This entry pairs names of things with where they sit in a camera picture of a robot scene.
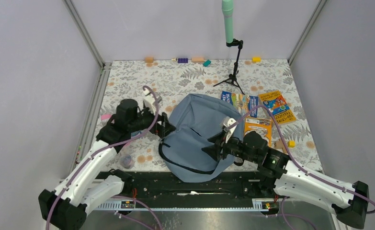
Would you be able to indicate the teal toy block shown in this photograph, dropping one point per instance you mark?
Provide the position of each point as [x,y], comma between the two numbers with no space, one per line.
[207,63]

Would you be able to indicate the yellow 130-storey treehouse book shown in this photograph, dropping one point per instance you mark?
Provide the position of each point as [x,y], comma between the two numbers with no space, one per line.
[277,105]

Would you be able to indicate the small yellow cube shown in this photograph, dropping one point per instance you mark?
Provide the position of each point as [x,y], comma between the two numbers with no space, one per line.
[291,144]

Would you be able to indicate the long tan wooden block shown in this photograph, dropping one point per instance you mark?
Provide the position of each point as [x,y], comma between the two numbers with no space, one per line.
[197,60]

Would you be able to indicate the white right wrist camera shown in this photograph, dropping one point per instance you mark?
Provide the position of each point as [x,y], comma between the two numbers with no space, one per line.
[229,125]

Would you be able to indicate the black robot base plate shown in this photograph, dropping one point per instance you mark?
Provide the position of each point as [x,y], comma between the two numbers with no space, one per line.
[166,188]

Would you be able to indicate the mint green microphone handle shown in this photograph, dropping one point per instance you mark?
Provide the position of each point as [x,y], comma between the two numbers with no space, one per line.
[227,10]

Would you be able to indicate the blue grey backpack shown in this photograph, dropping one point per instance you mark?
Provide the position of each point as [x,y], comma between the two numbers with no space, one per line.
[196,118]

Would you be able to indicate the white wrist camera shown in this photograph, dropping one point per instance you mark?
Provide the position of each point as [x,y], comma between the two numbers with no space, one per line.
[229,125]
[149,101]

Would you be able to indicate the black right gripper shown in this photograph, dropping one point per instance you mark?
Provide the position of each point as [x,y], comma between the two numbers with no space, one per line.
[213,150]

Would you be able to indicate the small tan wooden block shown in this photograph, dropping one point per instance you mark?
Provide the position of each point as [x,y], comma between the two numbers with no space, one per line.
[149,59]

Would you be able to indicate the white slotted cable duct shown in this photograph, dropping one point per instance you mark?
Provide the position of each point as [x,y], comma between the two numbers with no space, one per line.
[128,205]

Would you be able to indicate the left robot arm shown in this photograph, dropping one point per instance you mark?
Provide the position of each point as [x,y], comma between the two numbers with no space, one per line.
[67,206]

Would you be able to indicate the aluminium frame rail left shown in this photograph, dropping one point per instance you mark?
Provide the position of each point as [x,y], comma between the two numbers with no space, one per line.
[98,79]

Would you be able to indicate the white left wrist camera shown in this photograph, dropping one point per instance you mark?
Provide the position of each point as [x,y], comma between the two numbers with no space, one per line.
[149,101]

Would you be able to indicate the aluminium frame rail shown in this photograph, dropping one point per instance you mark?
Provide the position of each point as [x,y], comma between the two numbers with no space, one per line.
[98,79]
[307,29]

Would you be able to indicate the yellow toy block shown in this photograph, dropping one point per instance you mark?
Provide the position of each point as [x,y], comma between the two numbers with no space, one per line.
[256,59]

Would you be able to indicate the blue 91-storey treehouse book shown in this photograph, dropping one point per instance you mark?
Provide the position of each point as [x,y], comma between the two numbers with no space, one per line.
[243,103]

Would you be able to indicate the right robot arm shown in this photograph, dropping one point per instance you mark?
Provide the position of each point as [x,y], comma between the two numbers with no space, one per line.
[280,175]

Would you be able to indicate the tan wooden puzzle piece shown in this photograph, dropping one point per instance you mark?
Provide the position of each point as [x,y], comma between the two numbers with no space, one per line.
[279,145]

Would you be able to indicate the small clear purple jar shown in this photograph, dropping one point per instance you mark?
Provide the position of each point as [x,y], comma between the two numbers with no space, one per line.
[126,161]

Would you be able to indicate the black mini tripod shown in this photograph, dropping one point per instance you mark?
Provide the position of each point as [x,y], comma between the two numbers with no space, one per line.
[232,78]

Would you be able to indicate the pink transparent pencil case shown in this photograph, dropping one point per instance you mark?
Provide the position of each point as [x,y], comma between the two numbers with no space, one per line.
[105,117]

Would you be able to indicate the aluminium frame rail right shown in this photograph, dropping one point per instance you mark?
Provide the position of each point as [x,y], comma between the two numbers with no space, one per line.
[307,29]

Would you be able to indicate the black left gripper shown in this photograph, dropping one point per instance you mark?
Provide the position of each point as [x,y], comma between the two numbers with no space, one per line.
[168,128]

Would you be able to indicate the orange activity book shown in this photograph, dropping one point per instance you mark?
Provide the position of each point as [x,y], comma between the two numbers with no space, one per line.
[262,126]

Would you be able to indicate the purple toy brick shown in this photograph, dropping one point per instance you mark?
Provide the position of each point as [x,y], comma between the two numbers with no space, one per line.
[182,60]

